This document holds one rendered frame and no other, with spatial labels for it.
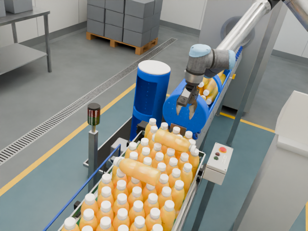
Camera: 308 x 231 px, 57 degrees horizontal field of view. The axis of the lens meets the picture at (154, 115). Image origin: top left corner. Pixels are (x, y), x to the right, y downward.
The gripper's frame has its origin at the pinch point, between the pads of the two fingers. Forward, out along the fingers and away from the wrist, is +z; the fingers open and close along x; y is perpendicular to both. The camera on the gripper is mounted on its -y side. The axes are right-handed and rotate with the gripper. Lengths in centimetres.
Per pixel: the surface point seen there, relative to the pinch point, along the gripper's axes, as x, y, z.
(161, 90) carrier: 40, 83, 36
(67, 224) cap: 18, -72, 13
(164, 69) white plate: 43, 91, 21
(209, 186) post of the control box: -23.8, -4.4, 35.5
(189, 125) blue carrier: 0.1, 24.3, 21.2
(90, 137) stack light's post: 41.4, -21.9, 17.0
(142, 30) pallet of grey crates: 174, 344, 78
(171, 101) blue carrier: 14.4, 24.4, 8.3
